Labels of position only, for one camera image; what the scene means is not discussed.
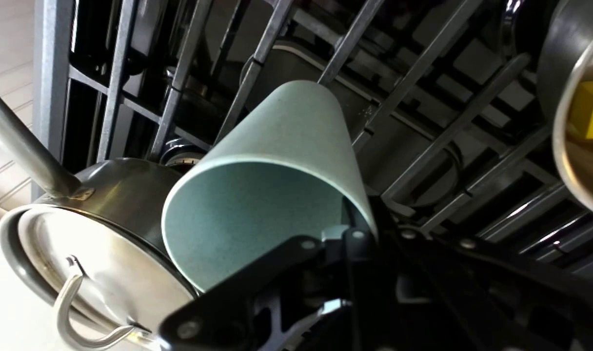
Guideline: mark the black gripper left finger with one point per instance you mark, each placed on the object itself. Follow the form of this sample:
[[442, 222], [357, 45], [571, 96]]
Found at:
[[243, 292]]

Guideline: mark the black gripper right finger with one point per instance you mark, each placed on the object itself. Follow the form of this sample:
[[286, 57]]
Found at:
[[452, 298]]

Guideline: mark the light blue plastic cup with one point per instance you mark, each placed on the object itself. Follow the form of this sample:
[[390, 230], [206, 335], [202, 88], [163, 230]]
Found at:
[[288, 136]]

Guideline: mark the black steel gas stove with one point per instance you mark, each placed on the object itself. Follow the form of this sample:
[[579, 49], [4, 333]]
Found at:
[[438, 97]]

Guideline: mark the yellow block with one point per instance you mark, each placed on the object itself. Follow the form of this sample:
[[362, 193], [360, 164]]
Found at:
[[591, 107]]

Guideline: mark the metal pot with pale rim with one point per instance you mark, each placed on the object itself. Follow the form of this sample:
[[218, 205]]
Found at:
[[559, 58]]

